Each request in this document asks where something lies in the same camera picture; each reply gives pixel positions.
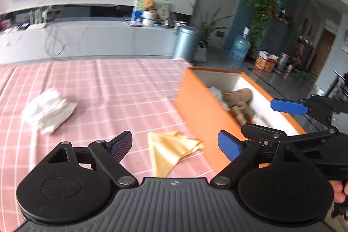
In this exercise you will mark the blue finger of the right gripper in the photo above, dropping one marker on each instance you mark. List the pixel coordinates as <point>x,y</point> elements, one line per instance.
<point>289,107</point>

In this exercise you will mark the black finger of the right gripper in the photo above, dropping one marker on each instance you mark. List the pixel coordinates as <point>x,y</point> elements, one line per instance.
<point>262,134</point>

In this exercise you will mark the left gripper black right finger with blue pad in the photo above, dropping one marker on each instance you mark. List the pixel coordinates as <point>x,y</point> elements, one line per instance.
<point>242,156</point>

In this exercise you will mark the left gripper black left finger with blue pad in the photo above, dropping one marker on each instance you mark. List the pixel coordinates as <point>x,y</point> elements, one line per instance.
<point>107,157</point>

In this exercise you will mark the brown plush teddy toy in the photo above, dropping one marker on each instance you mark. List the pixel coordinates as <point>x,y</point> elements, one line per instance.
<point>239,105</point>

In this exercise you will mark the yellow cloth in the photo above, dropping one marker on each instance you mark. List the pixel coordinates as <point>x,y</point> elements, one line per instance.
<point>166,149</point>

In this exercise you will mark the white silver fabric pouch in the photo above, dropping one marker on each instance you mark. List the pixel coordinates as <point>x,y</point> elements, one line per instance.
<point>217,94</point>

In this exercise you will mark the person's right hand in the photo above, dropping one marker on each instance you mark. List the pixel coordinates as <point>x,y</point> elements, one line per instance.
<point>340,191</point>

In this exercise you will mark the orange cardboard box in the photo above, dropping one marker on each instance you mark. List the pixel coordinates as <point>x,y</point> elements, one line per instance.
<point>205,117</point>

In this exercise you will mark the orange yellow carton box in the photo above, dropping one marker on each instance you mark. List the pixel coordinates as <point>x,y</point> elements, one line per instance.
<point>266,61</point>

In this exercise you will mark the blue water jug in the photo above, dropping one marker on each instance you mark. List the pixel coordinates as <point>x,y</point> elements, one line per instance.
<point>240,47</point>

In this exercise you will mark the green climbing plant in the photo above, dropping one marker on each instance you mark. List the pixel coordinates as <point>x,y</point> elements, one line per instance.
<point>261,12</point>

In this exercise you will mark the potted long-leaf plant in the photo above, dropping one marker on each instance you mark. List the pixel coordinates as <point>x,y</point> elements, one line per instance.
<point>205,23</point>

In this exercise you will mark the white marble tv console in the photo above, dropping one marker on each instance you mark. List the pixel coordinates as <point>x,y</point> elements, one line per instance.
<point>83,31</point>

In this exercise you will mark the grey metal trash bin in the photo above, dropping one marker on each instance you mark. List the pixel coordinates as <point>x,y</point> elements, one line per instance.
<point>186,43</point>

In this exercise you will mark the white wifi router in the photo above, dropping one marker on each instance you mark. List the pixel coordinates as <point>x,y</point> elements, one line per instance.
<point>38,19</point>

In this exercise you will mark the small teddy bear figurine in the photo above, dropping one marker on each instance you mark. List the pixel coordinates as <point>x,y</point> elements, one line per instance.
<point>149,5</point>

